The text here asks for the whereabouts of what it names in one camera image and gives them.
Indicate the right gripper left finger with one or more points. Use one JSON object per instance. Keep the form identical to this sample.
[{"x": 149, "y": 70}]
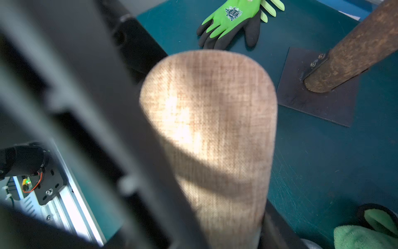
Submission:
[{"x": 91, "y": 57}]

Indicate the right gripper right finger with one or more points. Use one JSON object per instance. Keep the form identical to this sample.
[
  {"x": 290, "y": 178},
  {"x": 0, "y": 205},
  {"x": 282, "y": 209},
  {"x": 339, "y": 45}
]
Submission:
[{"x": 276, "y": 233}]

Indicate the green grey microfiber cloth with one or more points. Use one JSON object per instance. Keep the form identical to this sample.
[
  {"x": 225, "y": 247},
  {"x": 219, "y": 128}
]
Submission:
[{"x": 378, "y": 229}]

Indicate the tan eyeglass case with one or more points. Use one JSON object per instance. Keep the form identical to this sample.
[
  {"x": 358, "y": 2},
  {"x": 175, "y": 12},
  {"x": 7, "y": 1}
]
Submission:
[{"x": 215, "y": 115}]

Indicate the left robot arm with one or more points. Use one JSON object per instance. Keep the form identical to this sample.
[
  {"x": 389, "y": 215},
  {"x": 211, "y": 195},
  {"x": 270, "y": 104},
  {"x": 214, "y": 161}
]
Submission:
[{"x": 18, "y": 160}]

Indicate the left controller board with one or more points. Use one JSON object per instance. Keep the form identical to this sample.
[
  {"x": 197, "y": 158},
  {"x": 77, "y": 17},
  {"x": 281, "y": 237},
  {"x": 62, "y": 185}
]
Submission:
[{"x": 26, "y": 185}]

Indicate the green black work glove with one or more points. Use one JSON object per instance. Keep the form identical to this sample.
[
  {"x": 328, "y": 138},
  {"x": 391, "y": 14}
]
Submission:
[{"x": 219, "y": 29}]

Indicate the pink cherry blossom tree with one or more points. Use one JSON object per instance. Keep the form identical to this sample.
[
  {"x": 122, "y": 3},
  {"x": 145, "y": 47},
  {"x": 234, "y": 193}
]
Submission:
[{"x": 368, "y": 43}]

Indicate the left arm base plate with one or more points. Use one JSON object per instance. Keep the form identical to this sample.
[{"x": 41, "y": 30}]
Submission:
[{"x": 53, "y": 181}]

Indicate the brown tree base plate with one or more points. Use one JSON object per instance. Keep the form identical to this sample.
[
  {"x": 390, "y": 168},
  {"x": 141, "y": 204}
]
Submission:
[{"x": 335, "y": 105}]

